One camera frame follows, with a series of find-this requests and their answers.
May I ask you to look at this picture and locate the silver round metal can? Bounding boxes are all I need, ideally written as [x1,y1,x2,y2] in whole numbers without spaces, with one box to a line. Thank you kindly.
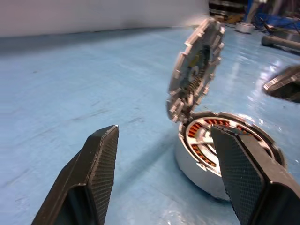
[235,22,255,34]

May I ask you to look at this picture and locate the grey cylindrical bar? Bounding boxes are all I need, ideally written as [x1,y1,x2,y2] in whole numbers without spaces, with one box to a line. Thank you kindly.
[261,35,300,51]

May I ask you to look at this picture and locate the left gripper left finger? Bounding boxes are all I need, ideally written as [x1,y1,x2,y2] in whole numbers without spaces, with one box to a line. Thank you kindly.
[31,125,120,225]

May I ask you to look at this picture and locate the finned silver motor cover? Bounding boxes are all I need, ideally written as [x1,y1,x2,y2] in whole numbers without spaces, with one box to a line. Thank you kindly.
[165,17,226,123]

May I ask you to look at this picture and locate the silver stator housing copper windings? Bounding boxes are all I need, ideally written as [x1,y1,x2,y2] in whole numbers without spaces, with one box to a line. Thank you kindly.
[174,110,286,203]

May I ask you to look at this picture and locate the blue tarp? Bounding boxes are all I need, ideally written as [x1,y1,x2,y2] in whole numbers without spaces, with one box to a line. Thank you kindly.
[254,9,300,31]

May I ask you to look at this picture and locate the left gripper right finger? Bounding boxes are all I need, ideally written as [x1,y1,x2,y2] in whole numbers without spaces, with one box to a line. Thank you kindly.
[210,124,300,225]

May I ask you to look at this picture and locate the blue plastic table cover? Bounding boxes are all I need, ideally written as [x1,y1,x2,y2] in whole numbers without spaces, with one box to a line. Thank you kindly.
[0,22,300,225]

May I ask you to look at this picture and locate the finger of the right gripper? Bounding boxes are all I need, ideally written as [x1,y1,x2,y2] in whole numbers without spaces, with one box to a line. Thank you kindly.
[262,65,300,103]

